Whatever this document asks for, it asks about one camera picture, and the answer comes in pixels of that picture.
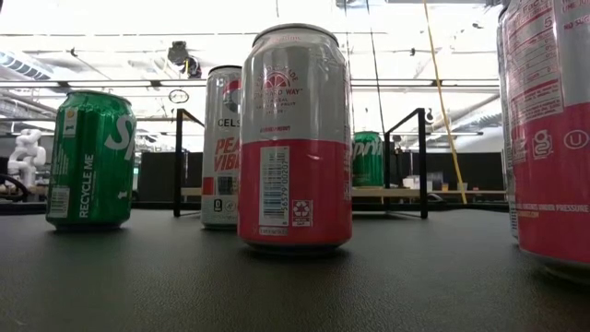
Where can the pink and silver can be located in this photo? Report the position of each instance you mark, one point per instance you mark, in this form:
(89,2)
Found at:
(553,161)
(295,184)

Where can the green Sprite can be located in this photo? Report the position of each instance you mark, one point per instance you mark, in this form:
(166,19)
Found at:
(369,161)
(92,161)

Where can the silver Celsius Peach Vibe can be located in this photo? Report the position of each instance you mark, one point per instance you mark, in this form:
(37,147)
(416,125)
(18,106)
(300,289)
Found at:
(221,138)

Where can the tall silver energy drink can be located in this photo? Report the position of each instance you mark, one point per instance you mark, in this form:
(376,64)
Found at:
(499,92)

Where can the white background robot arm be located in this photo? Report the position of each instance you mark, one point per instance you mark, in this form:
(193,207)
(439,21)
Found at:
(27,157)

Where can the wooden shelf with black legs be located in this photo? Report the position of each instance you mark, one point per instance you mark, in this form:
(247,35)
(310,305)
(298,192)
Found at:
(177,175)

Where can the black table mat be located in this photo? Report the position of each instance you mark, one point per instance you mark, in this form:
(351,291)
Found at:
(184,286)

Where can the dark hanging device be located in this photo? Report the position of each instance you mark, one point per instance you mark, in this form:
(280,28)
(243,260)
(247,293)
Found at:
(177,53)

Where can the black chair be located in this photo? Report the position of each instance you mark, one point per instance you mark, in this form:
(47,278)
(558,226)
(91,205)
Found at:
(20,185)

